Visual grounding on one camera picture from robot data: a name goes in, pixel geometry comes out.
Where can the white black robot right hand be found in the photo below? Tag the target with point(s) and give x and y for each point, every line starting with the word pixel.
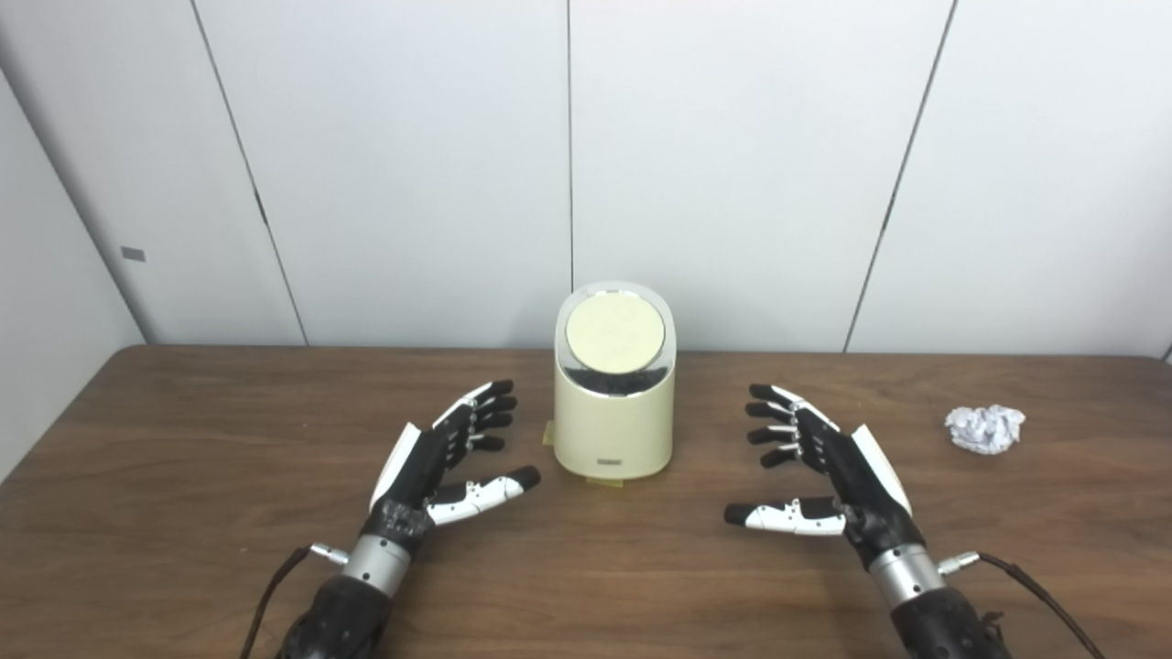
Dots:
pixel 861 476

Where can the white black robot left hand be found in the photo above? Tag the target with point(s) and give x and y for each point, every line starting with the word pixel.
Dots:
pixel 417 467

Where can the white paper ball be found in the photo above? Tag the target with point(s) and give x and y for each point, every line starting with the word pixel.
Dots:
pixel 984 428

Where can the cream-colored bin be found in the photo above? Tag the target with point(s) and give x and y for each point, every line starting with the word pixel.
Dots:
pixel 613 430

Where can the round cream bin lid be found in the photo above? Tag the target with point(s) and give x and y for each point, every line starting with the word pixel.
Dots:
pixel 614 331

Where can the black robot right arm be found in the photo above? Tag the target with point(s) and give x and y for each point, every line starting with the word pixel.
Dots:
pixel 943 622

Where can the small grey wall label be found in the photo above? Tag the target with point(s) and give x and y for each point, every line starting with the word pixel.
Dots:
pixel 133 253

